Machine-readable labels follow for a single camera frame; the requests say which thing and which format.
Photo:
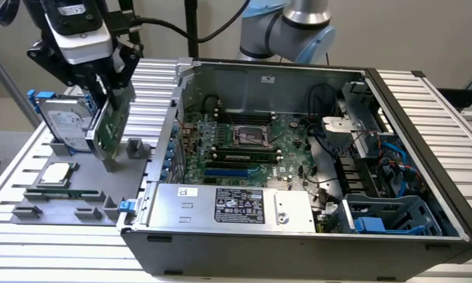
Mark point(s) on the blue disk bay clip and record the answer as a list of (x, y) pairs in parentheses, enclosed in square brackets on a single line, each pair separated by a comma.
[(372, 225)]

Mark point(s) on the metal drive cage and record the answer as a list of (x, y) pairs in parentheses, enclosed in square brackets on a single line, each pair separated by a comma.
[(358, 123)]

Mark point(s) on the black stand pole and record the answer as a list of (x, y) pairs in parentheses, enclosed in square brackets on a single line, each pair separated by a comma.
[(191, 29)]

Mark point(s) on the silver power supply with label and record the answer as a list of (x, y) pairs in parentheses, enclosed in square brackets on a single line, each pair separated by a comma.
[(205, 210)]

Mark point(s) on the aluminium rail with black bracket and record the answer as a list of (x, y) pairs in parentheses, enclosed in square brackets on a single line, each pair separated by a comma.
[(466, 97)]

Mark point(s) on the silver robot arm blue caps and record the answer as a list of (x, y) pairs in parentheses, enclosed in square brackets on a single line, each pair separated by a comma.
[(267, 32)]

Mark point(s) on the aluminium frame post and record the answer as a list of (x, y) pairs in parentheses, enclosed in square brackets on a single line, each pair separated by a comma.
[(9, 82)]

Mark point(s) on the blue case latch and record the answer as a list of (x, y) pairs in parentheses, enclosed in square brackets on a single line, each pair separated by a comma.
[(127, 206)]

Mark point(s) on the silver chipset heatsink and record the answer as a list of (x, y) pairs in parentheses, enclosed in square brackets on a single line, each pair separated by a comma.
[(279, 184)]

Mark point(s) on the green motherboard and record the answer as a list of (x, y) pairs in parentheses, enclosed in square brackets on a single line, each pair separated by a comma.
[(295, 153)]

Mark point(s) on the grey parts rack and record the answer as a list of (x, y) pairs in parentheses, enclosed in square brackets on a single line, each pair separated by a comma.
[(87, 182)]

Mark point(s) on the metal cpu socket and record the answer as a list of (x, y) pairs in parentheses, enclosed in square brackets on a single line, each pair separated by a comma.
[(251, 135)]

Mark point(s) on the black gripper body with label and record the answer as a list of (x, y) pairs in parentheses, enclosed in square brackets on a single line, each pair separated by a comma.
[(75, 22)]

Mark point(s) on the black installed ram stick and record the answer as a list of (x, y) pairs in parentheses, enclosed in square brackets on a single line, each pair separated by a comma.
[(246, 155)]

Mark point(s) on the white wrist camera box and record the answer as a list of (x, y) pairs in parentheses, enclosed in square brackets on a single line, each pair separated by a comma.
[(85, 47)]

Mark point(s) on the black open pc case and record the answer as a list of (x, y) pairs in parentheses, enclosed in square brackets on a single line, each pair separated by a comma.
[(259, 250)]

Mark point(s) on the green ram stick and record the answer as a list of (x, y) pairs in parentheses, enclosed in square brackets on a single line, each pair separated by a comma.
[(63, 192)]

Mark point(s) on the black expansion slot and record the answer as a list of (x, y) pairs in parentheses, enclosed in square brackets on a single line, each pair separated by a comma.
[(225, 165)]

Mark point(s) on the silver hard disk blue rails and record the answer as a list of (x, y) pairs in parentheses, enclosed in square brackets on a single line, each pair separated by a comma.
[(65, 121)]

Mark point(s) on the blue expansion slot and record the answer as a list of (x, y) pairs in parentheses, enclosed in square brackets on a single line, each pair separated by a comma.
[(226, 172)]

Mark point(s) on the green gpu card metal bracket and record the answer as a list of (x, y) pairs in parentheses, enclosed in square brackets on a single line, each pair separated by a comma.
[(113, 126)]

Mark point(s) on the silver cpu chip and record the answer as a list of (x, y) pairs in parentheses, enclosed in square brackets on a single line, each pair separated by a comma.
[(57, 174)]

